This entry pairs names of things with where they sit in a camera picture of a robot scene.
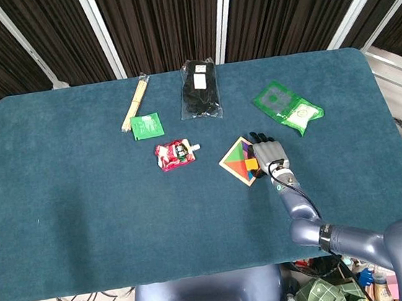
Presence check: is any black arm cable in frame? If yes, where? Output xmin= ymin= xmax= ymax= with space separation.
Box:
xmin=266 ymin=155 xmax=323 ymax=227

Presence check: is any green foil sachet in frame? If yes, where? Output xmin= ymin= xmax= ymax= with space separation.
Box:
xmin=129 ymin=111 xmax=166 ymax=141

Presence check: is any pink box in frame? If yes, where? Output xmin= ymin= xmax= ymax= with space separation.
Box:
xmin=385 ymin=274 xmax=402 ymax=301

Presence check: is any teal fabric table cloth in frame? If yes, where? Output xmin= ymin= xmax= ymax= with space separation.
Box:
xmin=0 ymin=41 xmax=402 ymax=301

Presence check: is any green tangram triangle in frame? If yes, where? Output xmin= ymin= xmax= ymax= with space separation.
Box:
xmin=221 ymin=139 xmax=247 ymax=164

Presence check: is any white metal floor rail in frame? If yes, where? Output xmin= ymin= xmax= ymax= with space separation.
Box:
xmin=363 ymin=43 xmax=402 ymax=103

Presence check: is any green plaid cloth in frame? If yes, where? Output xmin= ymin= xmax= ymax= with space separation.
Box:
xmin=292 ymin=271 xmax=368 ymax=301

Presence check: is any green and white plastic package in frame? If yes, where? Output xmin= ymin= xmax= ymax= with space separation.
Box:
xmin=250 ymin=74 xmax=328 ymax=143

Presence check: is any white partition post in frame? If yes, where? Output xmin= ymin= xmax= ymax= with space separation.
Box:
xmin=208 ymin=0 xmax=242 ymax=65
xmin=321 ymin=0 xmax=402 ymax=52
xmin=355 ymin=0 xmax=402 ymax=52
xmin=76 ymin=0 xmax=128 ymax=84
xmin=0 ymin=0 xmax=70 ymax=95

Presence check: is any black item in clear bag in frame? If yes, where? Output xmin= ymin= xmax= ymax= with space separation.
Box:
xmin=175 ymin=56 xmax=225 ymax=123

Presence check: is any crumpled red drink pouch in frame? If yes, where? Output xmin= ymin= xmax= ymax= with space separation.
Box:
xmin=153 ymin=136 xmax=204 ymax=174

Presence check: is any orange tangram triangle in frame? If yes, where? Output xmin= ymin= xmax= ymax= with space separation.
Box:
xmin=224 ymin=159 xmax=253 ymax=186

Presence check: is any wooden stick bundle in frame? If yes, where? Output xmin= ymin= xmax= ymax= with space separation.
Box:
xmin=115 ymin=72 xmax=157 ymax=134

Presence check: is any wooden tangram tray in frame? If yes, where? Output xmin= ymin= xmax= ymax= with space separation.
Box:
xmin=216 ymin=134 xmax=264 ymax=191

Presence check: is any grey-blue robot torso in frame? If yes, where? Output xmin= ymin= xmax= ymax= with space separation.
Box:
xmin=128 ymin=263 xmax=288 ymax=301

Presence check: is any clear plastic bottle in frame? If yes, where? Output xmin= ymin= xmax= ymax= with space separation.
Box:
xmin=371 ymin=270 xmax=394 ymax=301

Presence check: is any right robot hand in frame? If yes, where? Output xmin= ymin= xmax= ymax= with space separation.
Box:
xmin=246 ymin=127 xmax=292 ymax=181

